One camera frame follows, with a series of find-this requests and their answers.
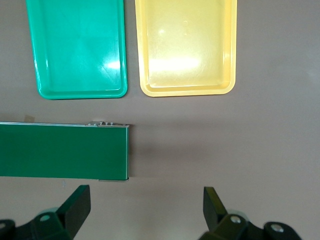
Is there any green conveyor belt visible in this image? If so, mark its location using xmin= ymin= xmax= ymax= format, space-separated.
xmin=0 ymin=120 xmax=131 ymax=182

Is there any yellow plastic tray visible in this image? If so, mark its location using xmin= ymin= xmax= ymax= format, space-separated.
xmin=134 ymin=0 xmax=238 ymax=98

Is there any green plastic tray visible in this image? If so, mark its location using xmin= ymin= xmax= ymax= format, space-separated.
xmin=25 ymin=0 xmax=129 ymax=100

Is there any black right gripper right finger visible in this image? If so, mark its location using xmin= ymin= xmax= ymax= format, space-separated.
xmin=199 ymin=186 xmax=303 ymax=240

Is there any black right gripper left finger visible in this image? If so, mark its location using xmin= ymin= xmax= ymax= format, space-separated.
xmin=0 ymin=184 xmax=91 ymax=240

